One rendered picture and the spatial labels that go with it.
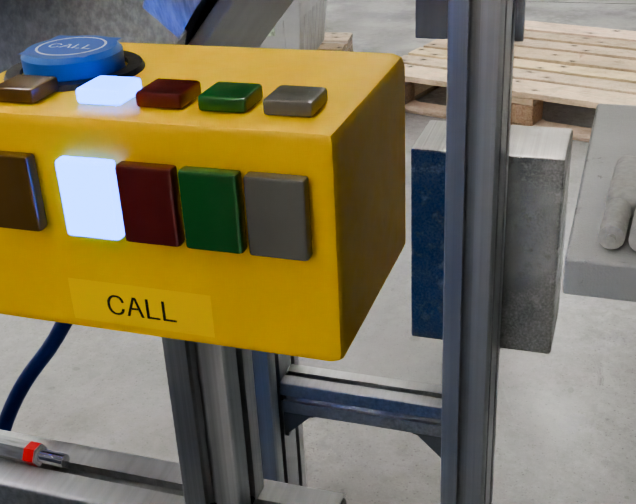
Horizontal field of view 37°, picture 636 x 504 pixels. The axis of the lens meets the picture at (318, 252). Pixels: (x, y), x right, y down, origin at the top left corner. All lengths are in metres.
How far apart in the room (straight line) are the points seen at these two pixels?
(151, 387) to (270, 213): 1.80
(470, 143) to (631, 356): 1.40
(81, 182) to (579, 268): 0.43
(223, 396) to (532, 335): 0.63
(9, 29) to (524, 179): 0.49
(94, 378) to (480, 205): 1.45
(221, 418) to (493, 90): 0.47
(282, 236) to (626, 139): 0.64
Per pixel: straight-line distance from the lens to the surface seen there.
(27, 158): 0.35
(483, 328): 0.91
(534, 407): 2.01
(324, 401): 1.04
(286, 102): 0.32
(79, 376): 2.19
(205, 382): 0.42
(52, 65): 0.38
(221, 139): 0.32
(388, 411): 1.02
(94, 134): 0.34
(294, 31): 3.67
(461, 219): 0.86
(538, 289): 0.99
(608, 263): 0.69
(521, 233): 0.96
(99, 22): 0.76
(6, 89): 0.36
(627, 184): 0.77
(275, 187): 0.31
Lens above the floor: 1.17
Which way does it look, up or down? 27 degrees down
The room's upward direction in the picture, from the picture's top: 3 degrees counter-clockwise
